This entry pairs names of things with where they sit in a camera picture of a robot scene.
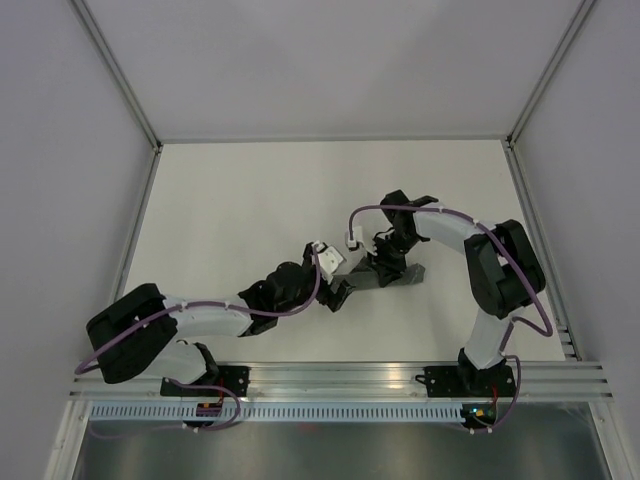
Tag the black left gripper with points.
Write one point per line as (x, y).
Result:
(334, 300)

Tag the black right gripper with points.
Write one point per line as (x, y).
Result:
(386, 270)

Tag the grey cloth napkin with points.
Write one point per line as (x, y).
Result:
(370, 273)

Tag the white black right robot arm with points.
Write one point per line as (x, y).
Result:
(504, 274)

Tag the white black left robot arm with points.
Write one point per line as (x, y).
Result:
(146, 332)

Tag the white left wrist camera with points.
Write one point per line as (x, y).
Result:
(327, 258)

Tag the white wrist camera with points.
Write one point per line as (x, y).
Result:
(327, 258)
(357, 238)

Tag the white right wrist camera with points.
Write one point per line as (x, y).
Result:
(357, 238)

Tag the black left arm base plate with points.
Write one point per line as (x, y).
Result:
(236, 379)

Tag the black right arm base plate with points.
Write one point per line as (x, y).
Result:
(454, 382)

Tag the aluminium frame rail front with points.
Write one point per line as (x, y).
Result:
(547, 381)

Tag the white slotted cable duct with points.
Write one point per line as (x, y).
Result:
(287, 411)

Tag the aluminium post back right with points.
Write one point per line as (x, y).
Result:
(568, 38)

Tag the aluminium post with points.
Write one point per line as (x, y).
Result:
(568, 38)
(98, 40)

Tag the aluminium post back left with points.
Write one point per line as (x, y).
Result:
(98, 40)

